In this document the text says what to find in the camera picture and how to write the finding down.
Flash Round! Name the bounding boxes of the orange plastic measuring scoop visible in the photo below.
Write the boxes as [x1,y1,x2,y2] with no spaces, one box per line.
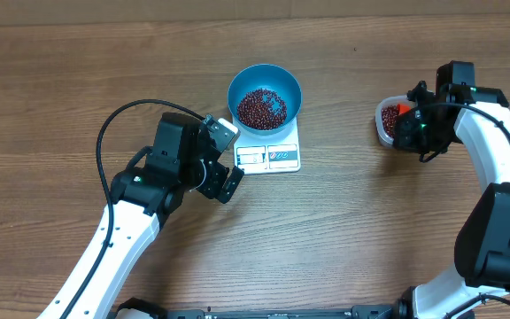
[398,104,412,115]

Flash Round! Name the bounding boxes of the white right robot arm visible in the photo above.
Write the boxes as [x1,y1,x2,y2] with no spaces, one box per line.
[378,61,510,318]

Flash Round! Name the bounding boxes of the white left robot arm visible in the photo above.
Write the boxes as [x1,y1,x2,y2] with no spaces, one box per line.
[41,113,243,318]

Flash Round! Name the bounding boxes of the white digital kitchen scale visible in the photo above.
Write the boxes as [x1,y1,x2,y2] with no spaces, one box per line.
[233,119,302,175]

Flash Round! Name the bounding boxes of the red beans in bowl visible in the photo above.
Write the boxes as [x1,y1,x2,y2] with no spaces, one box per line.
[236,89,287,130]

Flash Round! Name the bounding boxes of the teal blue bowl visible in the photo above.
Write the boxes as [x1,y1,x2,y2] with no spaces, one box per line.
[227,64,303,135]

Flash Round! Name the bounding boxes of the red adzuki beans in container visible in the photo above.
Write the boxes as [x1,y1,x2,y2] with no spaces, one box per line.
[381,105,398,138]

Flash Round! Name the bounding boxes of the clear plastic food container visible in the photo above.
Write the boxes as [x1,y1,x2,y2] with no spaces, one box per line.
[375,95,416,148]

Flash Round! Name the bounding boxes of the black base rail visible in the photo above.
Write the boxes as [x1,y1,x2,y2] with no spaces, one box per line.
[105,298,394,319]

